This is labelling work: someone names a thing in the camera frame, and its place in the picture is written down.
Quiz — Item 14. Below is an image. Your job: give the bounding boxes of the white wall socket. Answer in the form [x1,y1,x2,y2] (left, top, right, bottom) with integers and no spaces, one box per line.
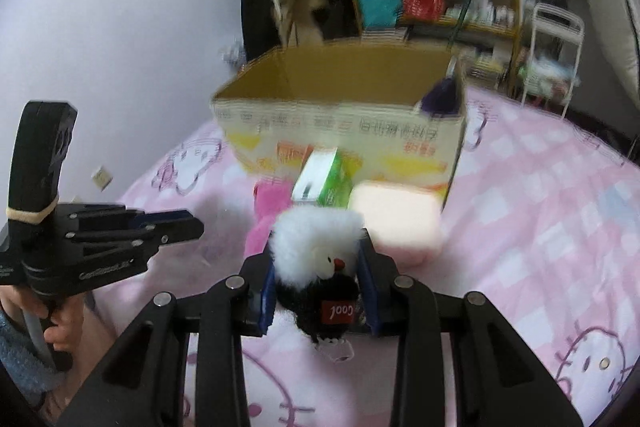
[91,166,113,191]

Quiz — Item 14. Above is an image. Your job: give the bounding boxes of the green tissue pack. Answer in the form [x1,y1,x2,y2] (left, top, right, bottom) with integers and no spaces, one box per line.
[291,148,354,208]

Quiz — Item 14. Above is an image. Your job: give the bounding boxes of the person's left hand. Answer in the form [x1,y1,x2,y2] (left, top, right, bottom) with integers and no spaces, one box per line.
[1,286,85,352]

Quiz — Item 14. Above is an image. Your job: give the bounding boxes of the pink swirl roll cushion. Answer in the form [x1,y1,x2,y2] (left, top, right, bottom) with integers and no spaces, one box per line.
[348,181,445,268]

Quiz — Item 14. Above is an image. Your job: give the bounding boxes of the dark purple plush doll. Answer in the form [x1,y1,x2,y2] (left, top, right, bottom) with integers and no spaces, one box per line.
[420,76,461,116]

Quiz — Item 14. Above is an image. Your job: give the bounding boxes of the white fluffy penguin plush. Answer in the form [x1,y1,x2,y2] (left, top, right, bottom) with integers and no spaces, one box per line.
[268,206,363,363]

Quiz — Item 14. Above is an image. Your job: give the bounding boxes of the pink bear plush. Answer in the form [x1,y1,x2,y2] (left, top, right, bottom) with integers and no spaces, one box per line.
[244,179,293,257]

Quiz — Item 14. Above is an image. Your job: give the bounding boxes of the pink Hello Kitty bedsheet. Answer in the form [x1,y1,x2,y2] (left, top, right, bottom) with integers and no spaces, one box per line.
[73,88,639,426]

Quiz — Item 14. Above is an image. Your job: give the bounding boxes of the cardboard box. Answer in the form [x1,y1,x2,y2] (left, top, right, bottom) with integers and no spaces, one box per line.
[210,40,466,198]

